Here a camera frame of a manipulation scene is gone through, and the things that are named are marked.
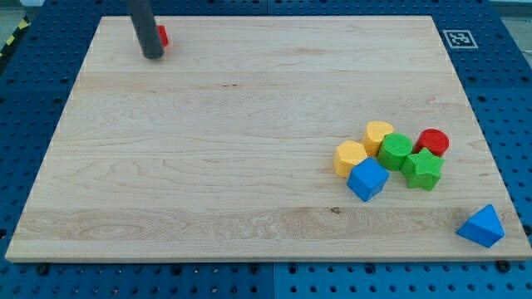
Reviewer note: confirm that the red cylinder block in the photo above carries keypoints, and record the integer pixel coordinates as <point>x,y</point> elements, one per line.
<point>434,140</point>

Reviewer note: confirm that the blue triangle block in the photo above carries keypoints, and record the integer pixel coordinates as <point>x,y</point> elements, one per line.
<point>483,228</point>

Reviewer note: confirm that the red block behind rod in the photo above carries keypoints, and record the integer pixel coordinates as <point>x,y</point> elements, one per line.
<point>163,35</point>

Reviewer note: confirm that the yellow black hazard tape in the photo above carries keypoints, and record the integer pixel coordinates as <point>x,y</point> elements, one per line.
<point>15,39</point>

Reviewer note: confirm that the green star block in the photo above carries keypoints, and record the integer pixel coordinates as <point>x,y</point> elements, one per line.
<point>422,170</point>

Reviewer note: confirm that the light wooden board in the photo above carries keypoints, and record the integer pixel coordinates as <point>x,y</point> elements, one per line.
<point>222,151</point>

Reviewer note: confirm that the green cylinder block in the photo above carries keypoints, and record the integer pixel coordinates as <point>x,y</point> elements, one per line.
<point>394,150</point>

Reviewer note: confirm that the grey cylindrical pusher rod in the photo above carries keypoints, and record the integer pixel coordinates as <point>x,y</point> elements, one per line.
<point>143,21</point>

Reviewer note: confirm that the yellow hexagon block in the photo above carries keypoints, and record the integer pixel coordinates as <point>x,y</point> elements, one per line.
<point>348,155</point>

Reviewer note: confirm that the yellow heart block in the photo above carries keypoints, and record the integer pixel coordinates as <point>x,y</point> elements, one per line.
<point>374,134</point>

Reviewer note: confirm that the blue cube block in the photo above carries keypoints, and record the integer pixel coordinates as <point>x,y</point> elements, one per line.
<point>367,179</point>

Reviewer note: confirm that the white fiducial marker tag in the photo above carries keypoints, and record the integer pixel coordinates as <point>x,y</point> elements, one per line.
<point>459,39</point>

